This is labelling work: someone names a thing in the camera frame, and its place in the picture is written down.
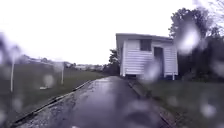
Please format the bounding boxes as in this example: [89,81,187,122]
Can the tree behind white building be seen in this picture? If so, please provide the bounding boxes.
[102,48,121,77]

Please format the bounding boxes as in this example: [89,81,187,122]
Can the small white building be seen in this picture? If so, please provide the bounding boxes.
[115,32,179,81]

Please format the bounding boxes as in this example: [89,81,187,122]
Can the wet grey asphalt path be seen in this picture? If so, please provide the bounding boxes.
[16,75,168,128]

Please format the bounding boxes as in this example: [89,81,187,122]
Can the grass verge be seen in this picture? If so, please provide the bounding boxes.
[131,77,224,128]

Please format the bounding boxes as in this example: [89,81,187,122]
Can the dense trees and bushes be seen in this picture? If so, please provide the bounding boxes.
[168,4,224,83]

